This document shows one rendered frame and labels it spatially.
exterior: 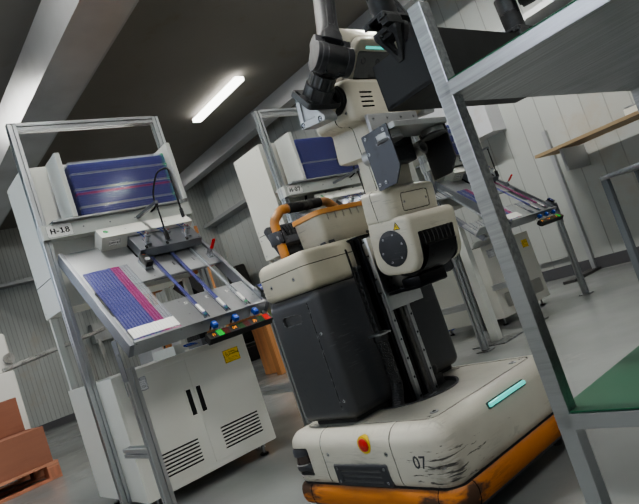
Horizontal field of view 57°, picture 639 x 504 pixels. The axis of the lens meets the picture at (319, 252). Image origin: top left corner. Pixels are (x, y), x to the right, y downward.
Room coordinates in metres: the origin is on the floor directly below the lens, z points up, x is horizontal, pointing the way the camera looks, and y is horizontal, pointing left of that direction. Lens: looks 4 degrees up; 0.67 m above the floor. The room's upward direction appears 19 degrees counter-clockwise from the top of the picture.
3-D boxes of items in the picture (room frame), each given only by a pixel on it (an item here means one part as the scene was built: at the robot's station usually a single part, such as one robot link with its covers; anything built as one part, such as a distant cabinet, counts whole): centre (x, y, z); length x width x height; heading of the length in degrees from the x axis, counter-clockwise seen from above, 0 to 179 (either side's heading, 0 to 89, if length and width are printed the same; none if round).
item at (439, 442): (1.90, -0.15, 0.16); 0.67 x 0.64 x 0.25; 41
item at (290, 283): (1.97, -0.09, 0.59); 0.55 x 0.34 x 0.83; 131
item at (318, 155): (3.94, -0.24, 1.52); 0.51 x 0.13 x 0.27; 131
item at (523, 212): (4.81, -1.34, 0.65); 1.01 x 0.73 x 1.29; 41
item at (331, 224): (1.99, -0.07, 0.87); 0.23 x 0.15 x 0.11; 131
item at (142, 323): (2.92, 0.85, 0.66); 1.01 x 0.73 x 1.31; 41
